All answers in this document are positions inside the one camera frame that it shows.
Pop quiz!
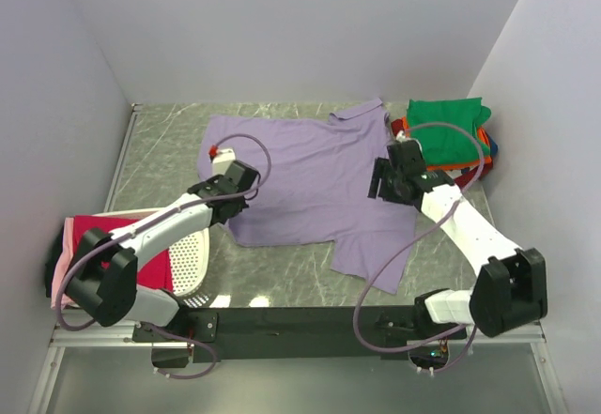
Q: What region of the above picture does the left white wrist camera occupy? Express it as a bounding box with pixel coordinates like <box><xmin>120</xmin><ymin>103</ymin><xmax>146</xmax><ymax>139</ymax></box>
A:
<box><xmin>208</xmin><ymin>145</ymin><xmax>236</xmax><ymax>176</ymax></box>

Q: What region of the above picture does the orange folded t shirt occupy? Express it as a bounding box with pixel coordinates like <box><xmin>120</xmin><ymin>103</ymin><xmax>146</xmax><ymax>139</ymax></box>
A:
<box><xmin>399</xmin><ymin>116</ymin><xmax>494</xmax><ymax>176</ymax></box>

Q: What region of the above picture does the pink t shirt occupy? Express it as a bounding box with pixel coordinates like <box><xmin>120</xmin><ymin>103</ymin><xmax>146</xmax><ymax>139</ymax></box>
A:
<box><xmin>51</xmin><ymin>217</ymin><xmax>80</xmax><ymax>310</ymax></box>

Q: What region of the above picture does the green folded t shirt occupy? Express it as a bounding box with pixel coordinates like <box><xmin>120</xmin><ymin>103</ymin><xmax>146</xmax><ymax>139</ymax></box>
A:
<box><xmin>406</xmin><ymin>98</ymin><xmax>491</xmax><ymax>167</ymax></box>

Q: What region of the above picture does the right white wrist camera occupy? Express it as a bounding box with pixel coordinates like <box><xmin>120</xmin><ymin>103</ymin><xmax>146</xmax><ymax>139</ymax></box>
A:
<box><xmin>395</xmin><ymin>131</ymin><xmax>410</xmax><ymax>143</ymax></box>

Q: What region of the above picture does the lavender t shirt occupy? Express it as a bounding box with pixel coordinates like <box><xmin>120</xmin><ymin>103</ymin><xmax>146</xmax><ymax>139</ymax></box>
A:
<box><xmin>197</xmin><ymin>99</ymin><xmax>417</xmax><ymax>294</ymax></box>

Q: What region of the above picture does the black garment in basket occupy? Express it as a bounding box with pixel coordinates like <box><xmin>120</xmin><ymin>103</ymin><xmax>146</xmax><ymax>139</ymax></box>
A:
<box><xmin>43</xmin><ymin>227</ymin><xmax>64</xmax><ymax>299</ymax></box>

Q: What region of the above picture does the blue folded t shirt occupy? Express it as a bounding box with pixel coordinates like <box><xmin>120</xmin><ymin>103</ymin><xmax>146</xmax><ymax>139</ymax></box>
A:
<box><xmin>485</xmin><ymin>133</ymin><xmax>499</xmax><ymax>159</ymax></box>

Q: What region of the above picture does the white perforated laundry basket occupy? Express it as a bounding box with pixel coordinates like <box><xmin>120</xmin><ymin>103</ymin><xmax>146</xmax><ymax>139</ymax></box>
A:
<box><xmin>95</xmin><ymin>208</ymin><xmax>209</xmax><ymax>298</ymax></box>

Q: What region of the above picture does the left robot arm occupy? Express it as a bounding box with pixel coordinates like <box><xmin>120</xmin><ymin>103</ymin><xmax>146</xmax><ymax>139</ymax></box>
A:
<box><xmin>55</xmin><ymin>161</ymin><xmax>264</xmax><ymax>341</ymax></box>

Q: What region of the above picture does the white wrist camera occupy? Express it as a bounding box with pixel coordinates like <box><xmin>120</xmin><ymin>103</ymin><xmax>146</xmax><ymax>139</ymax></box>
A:
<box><xmin>208</xmin><ymin>145</ymin><xmax>236</xmax><ymax>176</ymax></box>
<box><xmin>395</xmin><ymin>131</ymin><xmax>410</xmax><ymax>143</ymax></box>

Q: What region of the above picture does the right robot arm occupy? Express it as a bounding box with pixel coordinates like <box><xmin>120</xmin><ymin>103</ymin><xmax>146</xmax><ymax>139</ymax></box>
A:
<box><xmin>368</xmin><ymin>140</ymin><xmax>548</xmax><ymax>338</ymax></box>

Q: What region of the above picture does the magenta t shirt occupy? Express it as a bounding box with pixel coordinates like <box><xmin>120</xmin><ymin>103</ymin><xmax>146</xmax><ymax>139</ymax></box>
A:
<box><xmin>64</xmin><ymin>215</ymin><xmax>173</xmax><ymax>290</ymax></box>

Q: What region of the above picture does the aluminium rail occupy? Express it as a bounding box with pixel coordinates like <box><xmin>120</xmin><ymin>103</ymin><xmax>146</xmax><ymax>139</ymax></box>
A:
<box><xmin>49</xmin><ymin>320</ymin><xmax>546</xmax><ymax>348</ymax></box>

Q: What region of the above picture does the black base beam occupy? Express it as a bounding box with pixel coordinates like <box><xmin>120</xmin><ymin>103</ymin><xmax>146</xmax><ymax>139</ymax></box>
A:
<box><xmin>131</xmin><ymin>305</ymin><xmax>469</xmax><ymax>369</ymax></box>

